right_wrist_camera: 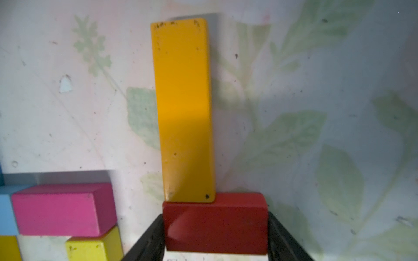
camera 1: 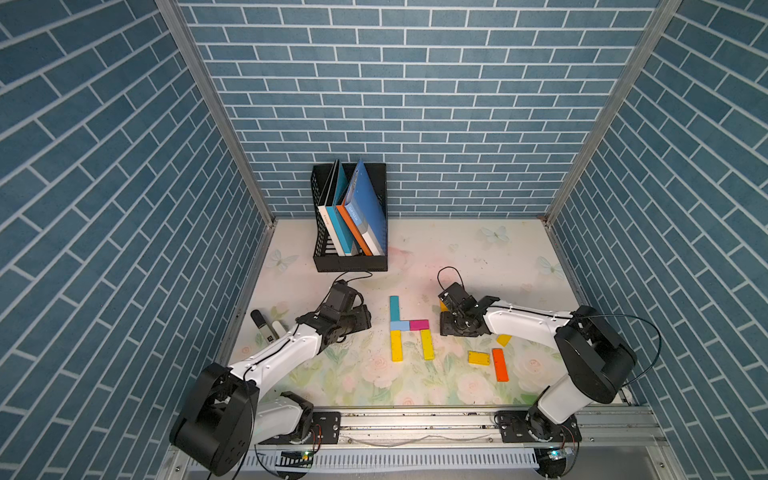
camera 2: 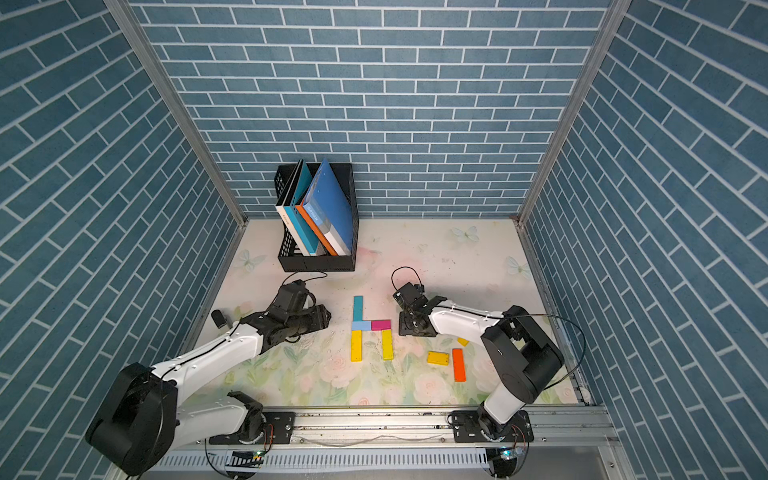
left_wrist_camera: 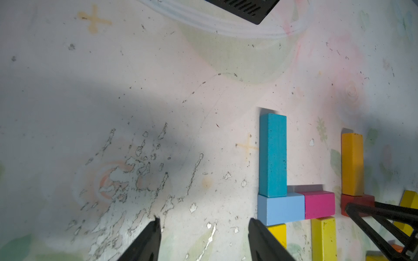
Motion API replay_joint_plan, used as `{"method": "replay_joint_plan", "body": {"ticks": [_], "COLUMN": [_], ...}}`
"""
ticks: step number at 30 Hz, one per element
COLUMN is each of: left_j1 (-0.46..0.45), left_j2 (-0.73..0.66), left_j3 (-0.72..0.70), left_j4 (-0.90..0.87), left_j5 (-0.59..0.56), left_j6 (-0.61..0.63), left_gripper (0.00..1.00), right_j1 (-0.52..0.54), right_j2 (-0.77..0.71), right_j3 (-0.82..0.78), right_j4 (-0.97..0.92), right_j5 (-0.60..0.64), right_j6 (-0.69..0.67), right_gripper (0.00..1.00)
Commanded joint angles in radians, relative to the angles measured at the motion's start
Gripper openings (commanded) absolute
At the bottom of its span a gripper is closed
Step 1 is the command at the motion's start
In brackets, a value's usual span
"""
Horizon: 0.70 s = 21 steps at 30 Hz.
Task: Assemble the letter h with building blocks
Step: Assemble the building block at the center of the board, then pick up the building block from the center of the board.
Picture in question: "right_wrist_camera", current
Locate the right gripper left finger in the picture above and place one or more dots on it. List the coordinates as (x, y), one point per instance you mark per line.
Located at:
(151, 245)

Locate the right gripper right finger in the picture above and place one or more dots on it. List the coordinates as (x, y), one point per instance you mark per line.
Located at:
(282, 246)

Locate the red small block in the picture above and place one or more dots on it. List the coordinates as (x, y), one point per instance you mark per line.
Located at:
(234, 223)

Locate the magenta block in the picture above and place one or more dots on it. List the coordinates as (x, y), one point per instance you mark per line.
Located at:
(77, 210)

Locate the yellow long block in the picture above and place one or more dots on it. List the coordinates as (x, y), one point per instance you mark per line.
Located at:
(9, 249)

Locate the light blue block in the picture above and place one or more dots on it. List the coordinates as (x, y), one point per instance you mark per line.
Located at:
(8, 221)

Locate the orange block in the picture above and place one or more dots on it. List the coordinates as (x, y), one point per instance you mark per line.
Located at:
(181, 62)

